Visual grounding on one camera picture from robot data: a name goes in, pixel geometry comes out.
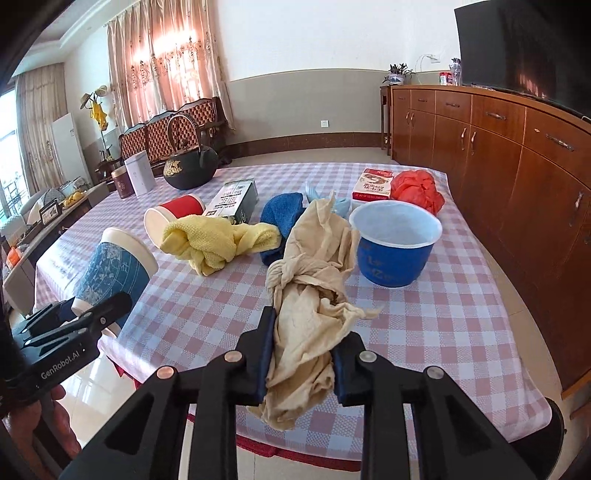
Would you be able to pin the coat stand with hats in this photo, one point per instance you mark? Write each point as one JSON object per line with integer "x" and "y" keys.
{"x": 98, "y": 115}

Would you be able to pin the red paper cup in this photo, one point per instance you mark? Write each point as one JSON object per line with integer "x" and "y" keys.
{"x": 184, "y": 205}

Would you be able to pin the potted plant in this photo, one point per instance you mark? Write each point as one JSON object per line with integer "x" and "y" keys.
{"x": 397, "y": 74}

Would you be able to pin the low side counter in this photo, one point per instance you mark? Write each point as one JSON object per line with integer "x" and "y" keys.
{"x": 41, "y": 230}

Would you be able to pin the plate of oranges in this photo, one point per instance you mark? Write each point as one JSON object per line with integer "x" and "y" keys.
{"x": 74, "y": 200}

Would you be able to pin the wooden sofa with red cushions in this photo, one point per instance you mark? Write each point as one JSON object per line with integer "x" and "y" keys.
{"x": 159, "y": 134}

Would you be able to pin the black television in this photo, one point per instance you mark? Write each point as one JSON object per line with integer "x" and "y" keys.
{"x": 531, "y": 46}

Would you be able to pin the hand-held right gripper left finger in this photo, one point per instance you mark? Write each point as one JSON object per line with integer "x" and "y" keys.
{"x": 265, "y": 360}

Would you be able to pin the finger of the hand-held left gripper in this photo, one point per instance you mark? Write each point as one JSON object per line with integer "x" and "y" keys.
{"x": 99, "y": 314}
{"x": 55, "y": 314}

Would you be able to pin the green and white carton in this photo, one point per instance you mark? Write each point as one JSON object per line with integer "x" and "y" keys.
{"x": 242, "y": 203}

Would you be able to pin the red and white milk carton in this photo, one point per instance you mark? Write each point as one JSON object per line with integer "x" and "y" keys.
{"x": 371, "y": 184}

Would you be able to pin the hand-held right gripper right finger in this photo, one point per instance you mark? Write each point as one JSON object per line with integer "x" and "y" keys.
{"x": 342, "y": 376}

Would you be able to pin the blue towel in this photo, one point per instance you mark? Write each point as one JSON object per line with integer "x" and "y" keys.
{"x": 279, "y": 212}

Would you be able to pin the glass vase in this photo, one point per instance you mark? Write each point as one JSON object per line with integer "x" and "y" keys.
{"x": 455, "y": 74}

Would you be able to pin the red plastic bag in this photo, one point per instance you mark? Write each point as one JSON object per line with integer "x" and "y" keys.
{"x": 415, "y": 189}

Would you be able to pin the beige curtain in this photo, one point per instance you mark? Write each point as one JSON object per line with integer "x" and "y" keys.
{"x": 39, "y": 129}

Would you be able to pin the beige cloth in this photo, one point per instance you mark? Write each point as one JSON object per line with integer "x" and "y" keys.
{"x": 314, "y": 277}

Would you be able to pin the brown canister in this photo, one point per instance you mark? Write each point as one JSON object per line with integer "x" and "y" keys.
{"x": 121, "y": 184}

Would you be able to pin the blue patterned paper cup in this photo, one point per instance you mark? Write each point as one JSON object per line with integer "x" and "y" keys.
{"x": 115, "y": 272}

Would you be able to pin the photo frame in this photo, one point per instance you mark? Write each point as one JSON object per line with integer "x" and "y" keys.
{"x": 50, "y": 211}

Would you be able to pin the pink embroidered curtain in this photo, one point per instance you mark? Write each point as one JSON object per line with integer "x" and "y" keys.
{"x": 161, "y": 60}

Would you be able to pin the black cast iron teapot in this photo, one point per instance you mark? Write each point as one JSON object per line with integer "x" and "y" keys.
{"x": 191, "y": 168}

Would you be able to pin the white refrigerator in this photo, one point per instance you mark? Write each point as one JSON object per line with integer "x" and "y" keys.
{"x": 69, "y": 147}

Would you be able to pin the wooden sideboard cabinet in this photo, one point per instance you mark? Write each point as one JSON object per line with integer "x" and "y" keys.
{"x": 508, "y": 184}

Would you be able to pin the person's left hand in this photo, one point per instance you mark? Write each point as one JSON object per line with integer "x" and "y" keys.
{"x": 59, "y": 394}

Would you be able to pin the white tin box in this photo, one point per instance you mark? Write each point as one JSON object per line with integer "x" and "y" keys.
{"x": 138, "y": 173}

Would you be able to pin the light blue face mask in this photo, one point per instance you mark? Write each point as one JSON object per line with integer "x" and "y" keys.
{"x": 312, "y": 190}

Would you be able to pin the yellow cloth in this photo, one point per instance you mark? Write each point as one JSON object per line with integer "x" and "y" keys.
{"x": 207, "y": 244}

